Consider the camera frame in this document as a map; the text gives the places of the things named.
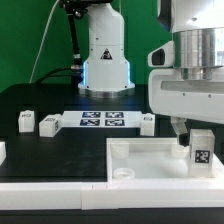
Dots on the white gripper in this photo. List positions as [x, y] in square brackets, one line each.
[172, 96]

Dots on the white marker tag plate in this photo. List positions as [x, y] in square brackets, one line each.
[101, 119]

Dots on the white U-shaped fence wall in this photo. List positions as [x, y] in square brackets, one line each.
[129, 193]

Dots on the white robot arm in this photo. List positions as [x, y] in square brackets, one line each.
[187, 77]

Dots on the white square tabletop tray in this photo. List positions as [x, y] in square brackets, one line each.
[146, 158]

